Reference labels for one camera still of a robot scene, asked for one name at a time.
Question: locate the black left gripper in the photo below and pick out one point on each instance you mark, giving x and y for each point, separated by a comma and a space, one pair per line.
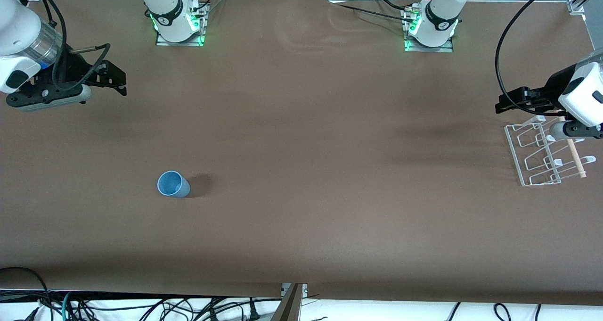
550, 89

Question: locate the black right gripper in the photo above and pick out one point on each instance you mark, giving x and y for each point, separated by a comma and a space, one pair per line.
74, 68

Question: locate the blue plastic cup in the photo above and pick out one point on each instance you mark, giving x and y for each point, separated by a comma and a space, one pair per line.
172, 185

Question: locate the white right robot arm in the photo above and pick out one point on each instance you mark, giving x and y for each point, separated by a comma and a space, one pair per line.
19, 28

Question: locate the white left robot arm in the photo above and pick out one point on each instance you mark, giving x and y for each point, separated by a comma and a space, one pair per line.
438, 14

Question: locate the wooden rack rod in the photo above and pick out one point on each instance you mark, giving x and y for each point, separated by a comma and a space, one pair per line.
577, 158

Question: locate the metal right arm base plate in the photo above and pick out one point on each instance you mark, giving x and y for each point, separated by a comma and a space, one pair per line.
162, 41

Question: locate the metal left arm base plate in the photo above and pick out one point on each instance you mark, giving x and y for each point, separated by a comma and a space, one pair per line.
447, 49

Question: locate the aluminium table frame beam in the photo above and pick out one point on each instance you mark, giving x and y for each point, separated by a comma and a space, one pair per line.
289, 304

